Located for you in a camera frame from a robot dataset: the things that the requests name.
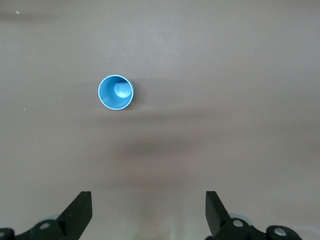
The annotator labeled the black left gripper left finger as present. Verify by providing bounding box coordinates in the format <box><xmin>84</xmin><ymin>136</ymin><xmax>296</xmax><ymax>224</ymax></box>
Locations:
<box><xmin>0</xmin><ymin>190</ymin><xmax>93</xmax><ymax>240</ymax></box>

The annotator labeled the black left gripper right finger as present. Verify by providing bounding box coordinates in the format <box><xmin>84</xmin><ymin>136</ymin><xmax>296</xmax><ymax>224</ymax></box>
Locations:
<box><xmin>204</xmin><ymin>190</ymin><xmax>305</xmax><ymax>240</ymax></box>

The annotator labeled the blue cup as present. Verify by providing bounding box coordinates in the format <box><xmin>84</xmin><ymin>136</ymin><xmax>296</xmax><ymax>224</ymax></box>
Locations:
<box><xmin>97</xmin><ymin>74</ymin><xmax>135</xmax><ymax>111</ymax></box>

